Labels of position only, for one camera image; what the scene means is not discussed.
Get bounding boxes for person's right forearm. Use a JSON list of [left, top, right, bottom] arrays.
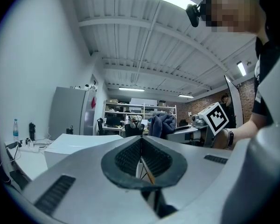
[[231, 118, 263, 149]]

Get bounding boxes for dark blue cloth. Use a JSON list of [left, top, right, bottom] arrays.
[[147, 112, 177, 140]]

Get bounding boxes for white storage shelf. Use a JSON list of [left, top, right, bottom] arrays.
[[102, 99, 177, 128]]

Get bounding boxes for grey metal cabinet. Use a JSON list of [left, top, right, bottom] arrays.
[[48, 86, 98, 136]]

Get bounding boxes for black computer monitor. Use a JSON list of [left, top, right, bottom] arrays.
[[106, 116, 121, 127]]

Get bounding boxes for person's black shirt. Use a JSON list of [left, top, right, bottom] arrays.
[[251, 35, 280, 127]]

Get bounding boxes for person's right hand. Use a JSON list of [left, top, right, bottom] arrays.
[[212, 129, 228, 150]]

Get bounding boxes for silver wristwatch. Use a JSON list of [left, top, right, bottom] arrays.
[[224, 128, 235, 150]]

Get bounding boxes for black head-mounted camera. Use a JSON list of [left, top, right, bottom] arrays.
[[185, 3, 207, 28]]

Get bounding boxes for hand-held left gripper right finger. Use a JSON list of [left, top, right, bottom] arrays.
[[141, 135, 235, 213]]

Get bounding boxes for clear plastic water bottle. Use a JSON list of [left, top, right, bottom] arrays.
[[12, 119, 20, 142]]

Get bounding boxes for person's head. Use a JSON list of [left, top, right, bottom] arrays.
[[202, 0, 268, 36]]

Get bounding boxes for white reflector board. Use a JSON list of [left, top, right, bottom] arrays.
[[224, 75, 245, 128]]

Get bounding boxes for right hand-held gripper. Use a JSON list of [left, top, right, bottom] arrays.
[[165, 102, 230, 148]]

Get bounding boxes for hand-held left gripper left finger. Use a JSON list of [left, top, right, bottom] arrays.
[[21, 135, 160, 222]]

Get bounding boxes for black office chair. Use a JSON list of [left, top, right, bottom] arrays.
[[97, 117, 106, 136], [124, 122, 146, 139]]

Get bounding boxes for black bottle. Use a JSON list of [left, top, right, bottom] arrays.
[[28, 122, 36, 141]]

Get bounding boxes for white desk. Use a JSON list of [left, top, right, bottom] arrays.
[[4, 139, 49, 182]]

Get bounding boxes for white power strip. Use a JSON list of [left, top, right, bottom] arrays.
[[18, 138, 41, 153]]

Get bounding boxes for white microwave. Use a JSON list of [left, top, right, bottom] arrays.
[[44, 133, 124, 170]]

